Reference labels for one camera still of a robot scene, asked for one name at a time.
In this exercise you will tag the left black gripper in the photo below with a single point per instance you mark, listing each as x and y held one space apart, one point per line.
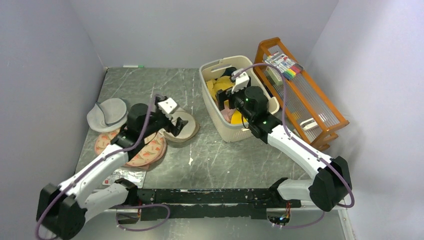
174 129

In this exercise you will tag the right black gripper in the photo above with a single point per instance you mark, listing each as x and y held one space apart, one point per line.
223 95

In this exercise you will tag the mustard yellow bra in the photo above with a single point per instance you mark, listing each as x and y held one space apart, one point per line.
221 83

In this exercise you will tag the white mesh laundry bag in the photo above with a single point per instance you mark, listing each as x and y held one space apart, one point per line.
188 132

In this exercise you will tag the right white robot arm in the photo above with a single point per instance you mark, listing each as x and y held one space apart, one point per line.
329 185

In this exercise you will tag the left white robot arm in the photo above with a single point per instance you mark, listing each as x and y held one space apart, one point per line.
65 208

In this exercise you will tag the pink bra in basket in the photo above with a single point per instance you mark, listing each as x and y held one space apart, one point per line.
227 113

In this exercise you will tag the yellow bra in basket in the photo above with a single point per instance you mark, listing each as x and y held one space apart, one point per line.
237 118

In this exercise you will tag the cream plastic laundry basket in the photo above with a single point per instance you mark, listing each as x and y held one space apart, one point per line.
214 70

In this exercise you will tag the floral pink laundry bag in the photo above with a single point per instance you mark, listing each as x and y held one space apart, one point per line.
150 153

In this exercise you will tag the black yellow garment in basket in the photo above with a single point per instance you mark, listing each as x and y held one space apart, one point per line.
229 71

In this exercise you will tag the coloured marker pen pack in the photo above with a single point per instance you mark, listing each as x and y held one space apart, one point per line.
288 67

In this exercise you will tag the green white marker pen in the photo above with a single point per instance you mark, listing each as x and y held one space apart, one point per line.
133 66

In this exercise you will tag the orange wooden rack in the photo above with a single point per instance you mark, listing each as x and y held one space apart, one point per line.
313 116

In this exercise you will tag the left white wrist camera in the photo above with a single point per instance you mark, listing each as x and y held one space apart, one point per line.
168 106

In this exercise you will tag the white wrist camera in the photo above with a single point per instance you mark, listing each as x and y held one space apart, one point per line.
168 106
240 79

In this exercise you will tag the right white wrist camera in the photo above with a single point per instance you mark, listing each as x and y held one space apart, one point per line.
240 79

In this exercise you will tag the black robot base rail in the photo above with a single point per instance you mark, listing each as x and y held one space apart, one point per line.
206 203

